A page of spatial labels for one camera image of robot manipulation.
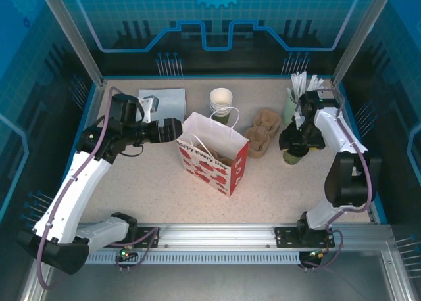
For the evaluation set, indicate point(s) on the white paper napkin stack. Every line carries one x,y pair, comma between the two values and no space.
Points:
171,100

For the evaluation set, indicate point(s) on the stack of green paper cups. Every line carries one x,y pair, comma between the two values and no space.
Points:
220,99

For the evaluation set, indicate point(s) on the white wrapped straw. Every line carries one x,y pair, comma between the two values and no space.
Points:
313,83
302,82
320,85
289,92
295,84

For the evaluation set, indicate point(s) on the green paper coffee cup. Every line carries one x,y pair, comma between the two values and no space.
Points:
292,159

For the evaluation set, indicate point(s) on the aluminium right frame post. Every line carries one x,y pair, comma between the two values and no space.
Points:
360,35

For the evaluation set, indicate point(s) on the aluminium front rail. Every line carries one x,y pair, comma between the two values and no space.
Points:
213,235

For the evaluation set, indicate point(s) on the grey metal shelf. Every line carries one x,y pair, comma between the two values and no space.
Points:
213,284

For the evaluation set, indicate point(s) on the small LED circuit board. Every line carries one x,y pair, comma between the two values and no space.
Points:
315,254
125,253

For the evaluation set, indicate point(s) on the aluminium left frame post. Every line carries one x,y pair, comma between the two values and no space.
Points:
76,35

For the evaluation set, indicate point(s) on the blue table rim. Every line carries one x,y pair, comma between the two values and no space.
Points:
250,76

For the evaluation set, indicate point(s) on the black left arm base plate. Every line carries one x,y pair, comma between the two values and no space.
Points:
144,237

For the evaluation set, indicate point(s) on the aluminium frame post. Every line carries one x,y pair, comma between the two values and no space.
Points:
360,35
76,35

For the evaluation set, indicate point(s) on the stack of pulp cup carriers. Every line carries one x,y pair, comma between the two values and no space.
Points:
263,133

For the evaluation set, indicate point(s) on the red white paper gift bag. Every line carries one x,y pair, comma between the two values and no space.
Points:
210,173

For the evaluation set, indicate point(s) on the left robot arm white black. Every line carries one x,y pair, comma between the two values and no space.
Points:
65,199

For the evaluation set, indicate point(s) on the brown pulp cup carrier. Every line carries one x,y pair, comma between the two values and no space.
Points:
215,156

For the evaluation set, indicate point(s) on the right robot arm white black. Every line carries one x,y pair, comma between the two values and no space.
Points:
335,127

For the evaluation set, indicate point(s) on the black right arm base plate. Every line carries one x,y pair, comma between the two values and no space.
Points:
284,238

